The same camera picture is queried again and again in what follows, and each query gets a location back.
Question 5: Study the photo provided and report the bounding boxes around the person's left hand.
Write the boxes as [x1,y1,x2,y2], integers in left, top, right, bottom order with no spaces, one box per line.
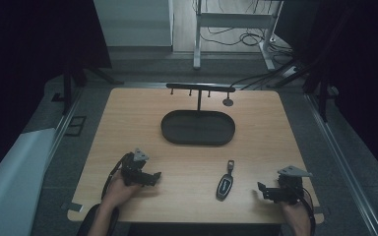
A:
[102,172,143,210]

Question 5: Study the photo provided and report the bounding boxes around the grey tape strip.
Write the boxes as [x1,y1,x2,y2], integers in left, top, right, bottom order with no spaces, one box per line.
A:
[60,202,85,213]

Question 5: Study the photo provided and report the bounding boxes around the white power strip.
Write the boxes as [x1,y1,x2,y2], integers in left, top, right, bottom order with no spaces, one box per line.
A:
[281,66,299,79]

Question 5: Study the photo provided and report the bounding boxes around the metal floor rail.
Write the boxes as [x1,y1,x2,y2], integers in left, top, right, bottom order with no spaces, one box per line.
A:
[303,92,378,236]
[47,87,85,161]

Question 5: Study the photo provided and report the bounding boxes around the white sheet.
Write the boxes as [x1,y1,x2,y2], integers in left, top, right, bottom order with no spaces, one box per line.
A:
[0,127,57,236]

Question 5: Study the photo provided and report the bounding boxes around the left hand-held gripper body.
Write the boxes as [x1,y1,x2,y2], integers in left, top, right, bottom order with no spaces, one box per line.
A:
[120,147,151,187]

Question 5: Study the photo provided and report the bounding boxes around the person's right hand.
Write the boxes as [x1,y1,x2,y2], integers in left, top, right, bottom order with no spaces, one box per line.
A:
[279,196,311,224]

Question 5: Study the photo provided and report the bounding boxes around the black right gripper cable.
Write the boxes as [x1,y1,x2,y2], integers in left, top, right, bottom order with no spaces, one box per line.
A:
[295,186,317,236]

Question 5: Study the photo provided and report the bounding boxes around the black key rack with tray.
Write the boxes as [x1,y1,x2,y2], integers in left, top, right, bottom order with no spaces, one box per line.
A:
[159,82,237,147]

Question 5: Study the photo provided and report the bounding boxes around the black floor cables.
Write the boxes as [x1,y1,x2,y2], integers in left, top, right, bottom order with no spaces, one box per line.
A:
[199,0,296,67]

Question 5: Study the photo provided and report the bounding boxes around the black tripod stand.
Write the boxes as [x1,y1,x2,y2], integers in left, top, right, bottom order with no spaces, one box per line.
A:
[50,62,125,116]
[269,55,331,123]

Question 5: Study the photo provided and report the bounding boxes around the white desk frame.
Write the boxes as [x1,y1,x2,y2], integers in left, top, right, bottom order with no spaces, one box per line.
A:
[192,0,285,72]

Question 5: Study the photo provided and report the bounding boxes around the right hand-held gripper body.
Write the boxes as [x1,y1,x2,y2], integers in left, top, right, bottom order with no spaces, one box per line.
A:
[275,165,313,205]

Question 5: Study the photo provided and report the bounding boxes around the black car key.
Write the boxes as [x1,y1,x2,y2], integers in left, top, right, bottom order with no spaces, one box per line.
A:
[215,159,236,203]

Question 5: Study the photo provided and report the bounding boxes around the white cabinet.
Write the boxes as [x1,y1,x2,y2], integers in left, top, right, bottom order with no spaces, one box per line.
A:
[93,0,175,49]

